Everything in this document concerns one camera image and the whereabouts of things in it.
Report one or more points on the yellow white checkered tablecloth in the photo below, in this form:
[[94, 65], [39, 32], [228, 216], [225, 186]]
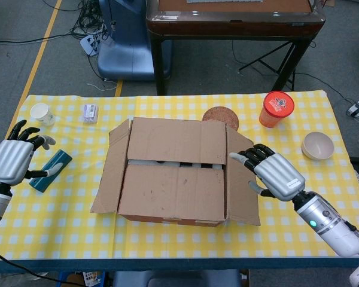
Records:
[[63, 221]]

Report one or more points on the white foam insert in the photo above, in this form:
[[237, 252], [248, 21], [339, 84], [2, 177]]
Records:
[[140, 163]]

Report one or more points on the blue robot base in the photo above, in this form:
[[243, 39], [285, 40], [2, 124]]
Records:
[[125, 53]]

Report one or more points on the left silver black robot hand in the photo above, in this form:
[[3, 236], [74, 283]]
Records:
[[10, 161]]

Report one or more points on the blue padded seat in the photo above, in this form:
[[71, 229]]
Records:
[[179, 278]]

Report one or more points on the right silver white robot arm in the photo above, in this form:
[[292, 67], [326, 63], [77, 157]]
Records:
[[326, 221]]

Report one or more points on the small clear wrapped packet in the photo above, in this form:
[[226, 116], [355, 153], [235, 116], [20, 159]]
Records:
[[90, 113]]

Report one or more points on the beige bowl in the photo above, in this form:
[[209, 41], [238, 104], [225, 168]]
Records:
[[317, 146]]

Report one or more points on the round woven rattan coaster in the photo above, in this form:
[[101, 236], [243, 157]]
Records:
[[220, 114]]

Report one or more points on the teal metal block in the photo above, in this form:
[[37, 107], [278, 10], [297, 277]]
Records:
[[60, 157]]

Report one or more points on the orange cup with red lid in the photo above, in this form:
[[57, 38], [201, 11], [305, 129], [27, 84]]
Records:
[[275, 109]]

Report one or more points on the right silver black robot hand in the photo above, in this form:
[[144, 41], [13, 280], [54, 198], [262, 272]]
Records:
[[278, 176]]

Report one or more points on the dark wooden mahjong table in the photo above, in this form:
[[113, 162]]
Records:
[[227, 24]]

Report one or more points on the red cardboard shipping box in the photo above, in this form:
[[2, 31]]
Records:
[[173, 191]]

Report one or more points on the white paper cup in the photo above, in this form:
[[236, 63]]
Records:
[[43, 115]]

